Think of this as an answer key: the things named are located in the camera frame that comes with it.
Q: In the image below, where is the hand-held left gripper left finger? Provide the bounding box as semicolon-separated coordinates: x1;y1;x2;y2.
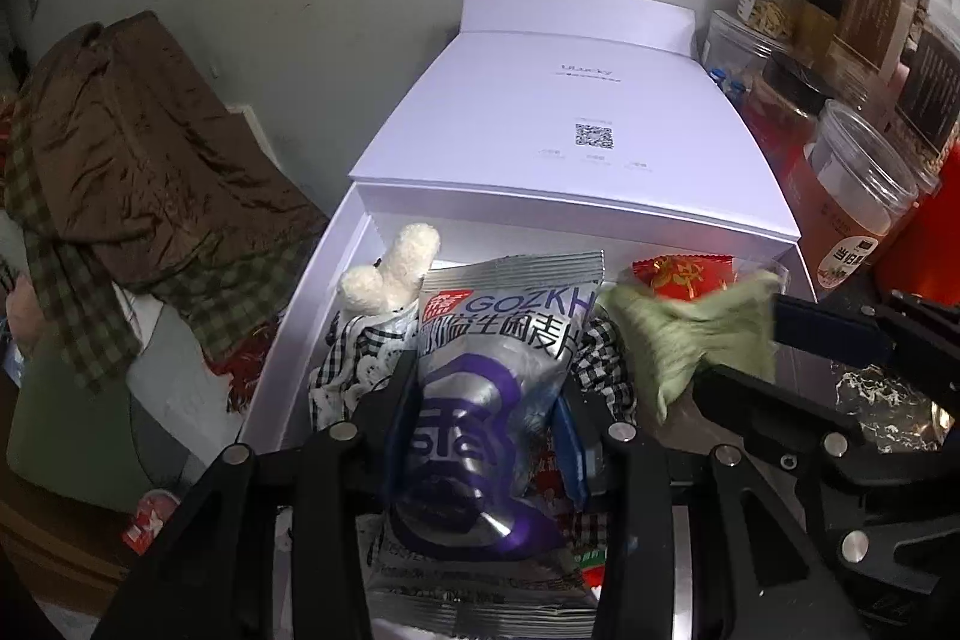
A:
90;351;421;640

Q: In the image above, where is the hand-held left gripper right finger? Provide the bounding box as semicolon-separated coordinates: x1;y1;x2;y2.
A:
551;377;878;640

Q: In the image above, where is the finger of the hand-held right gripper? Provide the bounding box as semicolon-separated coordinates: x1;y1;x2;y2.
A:
691;362;942;470
771;290;960;412

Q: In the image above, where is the red and green packet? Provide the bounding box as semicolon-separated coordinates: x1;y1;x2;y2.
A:
525;426;608;600

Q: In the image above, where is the pale green cloth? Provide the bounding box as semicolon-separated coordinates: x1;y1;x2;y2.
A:
600;269;785;427

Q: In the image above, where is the silver and purple snack packet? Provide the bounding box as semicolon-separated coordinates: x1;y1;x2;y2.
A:
367;250;608;640

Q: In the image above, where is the small black checkered cloth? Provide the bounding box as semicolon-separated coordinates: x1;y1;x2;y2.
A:
570;317;638;423

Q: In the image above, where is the red snack packet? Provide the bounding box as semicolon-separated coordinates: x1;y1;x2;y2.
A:
630;251;740;304

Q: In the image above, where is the white plush toy checkered dress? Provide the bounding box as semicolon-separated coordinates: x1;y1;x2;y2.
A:
307;222;443;431

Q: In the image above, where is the white cardboard gift box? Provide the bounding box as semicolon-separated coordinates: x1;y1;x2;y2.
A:
236;0;820;640

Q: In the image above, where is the red plastic container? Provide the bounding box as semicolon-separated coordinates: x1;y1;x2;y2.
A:
874;137;960;304

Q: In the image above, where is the cluster of clear food jars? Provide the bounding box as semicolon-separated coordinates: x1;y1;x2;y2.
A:
701;0;960;292

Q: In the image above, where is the red and white packet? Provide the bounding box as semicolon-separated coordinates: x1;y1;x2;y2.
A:
120;488;185;547

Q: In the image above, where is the green seat cushion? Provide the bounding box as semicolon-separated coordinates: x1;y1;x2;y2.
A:
7;340;173;513

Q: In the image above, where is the green plaid cloth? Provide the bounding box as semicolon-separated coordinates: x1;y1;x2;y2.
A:
0;115;301;393

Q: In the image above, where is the brown garment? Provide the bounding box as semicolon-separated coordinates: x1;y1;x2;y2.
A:
22;10;331;311

